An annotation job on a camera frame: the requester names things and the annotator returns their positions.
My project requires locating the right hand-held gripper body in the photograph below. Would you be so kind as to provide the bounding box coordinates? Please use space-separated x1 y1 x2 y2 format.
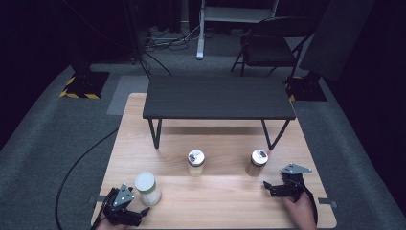
281 163 313 203

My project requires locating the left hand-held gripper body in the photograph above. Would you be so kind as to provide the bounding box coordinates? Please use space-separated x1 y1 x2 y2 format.
101 183 144 227

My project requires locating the white-lidded jar with green band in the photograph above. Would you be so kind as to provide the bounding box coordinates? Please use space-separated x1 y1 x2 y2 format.
134 171 163 207

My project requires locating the silver-lidded glass jar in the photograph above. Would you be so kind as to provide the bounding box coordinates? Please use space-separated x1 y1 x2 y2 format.
245 149 269 177
187 149 206 177

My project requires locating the black low shelf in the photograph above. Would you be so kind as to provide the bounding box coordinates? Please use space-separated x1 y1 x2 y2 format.
142 75 297 151

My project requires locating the person's left hand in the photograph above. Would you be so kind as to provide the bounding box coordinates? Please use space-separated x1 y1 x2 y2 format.
95 219 128 230

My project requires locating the person's right hand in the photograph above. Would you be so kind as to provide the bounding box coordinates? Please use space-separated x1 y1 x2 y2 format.
282 191 317 230

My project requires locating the black base with hazard stripes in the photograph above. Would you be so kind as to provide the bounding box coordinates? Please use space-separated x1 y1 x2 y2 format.
59 70 110 100
284 75 327 103

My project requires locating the grey floor mat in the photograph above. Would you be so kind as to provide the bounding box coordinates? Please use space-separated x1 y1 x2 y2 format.
106 75 151 116

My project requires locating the black folding chair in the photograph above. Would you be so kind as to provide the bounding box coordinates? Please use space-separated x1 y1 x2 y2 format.
230 15 315 78

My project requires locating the grey panel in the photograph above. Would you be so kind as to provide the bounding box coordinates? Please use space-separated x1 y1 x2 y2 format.
299 0 376 82

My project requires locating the black tripod stand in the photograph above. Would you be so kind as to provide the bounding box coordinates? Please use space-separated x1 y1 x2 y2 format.
123 0 173 78

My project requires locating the white metal stand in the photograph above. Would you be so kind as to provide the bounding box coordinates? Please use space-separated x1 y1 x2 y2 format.
195 0 281 60

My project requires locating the left hand-held gripper cable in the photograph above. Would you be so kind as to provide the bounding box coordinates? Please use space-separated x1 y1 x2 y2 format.
90 188 117 230

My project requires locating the hand-held gripper cable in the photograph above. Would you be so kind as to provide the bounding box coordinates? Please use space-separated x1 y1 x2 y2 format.
302 183 319 225
90 188 117 230

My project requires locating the right hand-held gripper cable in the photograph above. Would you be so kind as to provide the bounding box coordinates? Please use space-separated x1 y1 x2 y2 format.
302 183 319 225

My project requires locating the black floor cable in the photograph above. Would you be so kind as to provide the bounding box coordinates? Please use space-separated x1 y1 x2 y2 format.
55 127 120 230

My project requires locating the bundle of floor cables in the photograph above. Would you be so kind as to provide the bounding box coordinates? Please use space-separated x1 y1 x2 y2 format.
143 25 200 52

